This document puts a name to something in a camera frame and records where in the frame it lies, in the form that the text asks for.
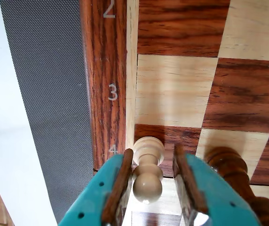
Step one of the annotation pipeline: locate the light wooden pawn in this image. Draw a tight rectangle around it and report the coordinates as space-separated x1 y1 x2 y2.
132 136 166 204

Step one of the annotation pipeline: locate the grey textured mat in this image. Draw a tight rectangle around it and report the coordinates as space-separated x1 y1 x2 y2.
0 0 95 225

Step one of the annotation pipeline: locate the wooden folding chess board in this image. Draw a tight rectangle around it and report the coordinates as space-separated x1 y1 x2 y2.
79 0 269 226

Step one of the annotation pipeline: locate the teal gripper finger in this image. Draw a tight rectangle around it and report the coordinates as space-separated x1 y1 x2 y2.
58 148 135 226
173 144 262 226

